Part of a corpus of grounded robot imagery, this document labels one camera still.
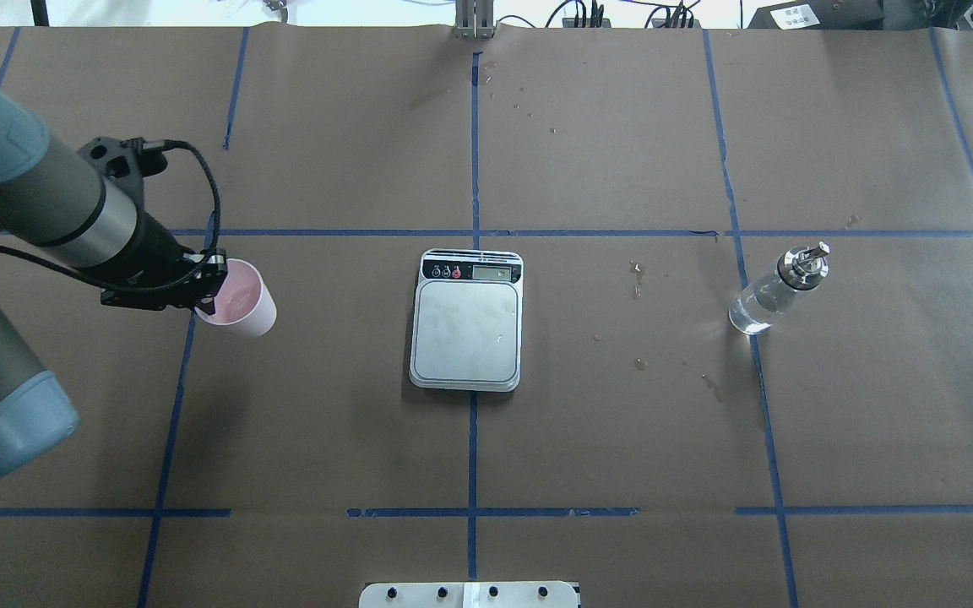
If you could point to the black labelled box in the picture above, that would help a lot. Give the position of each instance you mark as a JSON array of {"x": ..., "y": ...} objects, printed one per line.
[{"x": 819, "y": 15}]

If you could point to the glass sauce bottle metal spout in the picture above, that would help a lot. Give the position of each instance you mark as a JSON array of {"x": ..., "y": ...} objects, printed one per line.
[{"x": 797, "y": 272}]

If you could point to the black power strip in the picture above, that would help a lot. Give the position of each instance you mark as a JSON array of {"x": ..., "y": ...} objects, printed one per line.
[{"x": 635, "y": 15}]

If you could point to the white digital kitchen scale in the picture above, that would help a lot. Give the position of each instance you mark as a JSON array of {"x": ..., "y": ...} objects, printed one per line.
[{"x": 467, "y": 320}]

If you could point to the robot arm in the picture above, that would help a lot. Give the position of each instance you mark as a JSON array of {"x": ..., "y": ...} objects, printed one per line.
[{"x": 81, "y": 213}]

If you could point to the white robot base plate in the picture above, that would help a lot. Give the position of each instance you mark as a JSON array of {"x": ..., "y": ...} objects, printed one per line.
[{"x": 531, "y": 593}]

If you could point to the pink plastic cup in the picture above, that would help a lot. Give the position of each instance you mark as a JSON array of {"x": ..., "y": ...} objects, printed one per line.
[{"x": 243, "y": 305}]

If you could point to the aluminium frame post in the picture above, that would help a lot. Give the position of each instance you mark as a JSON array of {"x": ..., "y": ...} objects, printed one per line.
[{"x": 474, "y": 19}]

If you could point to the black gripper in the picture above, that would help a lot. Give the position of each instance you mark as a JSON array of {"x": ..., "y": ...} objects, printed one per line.
[{"x": 159, "y": 246}]

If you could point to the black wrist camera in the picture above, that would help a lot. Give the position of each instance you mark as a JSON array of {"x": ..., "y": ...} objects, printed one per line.
[{"x": 126, "y": 164}]

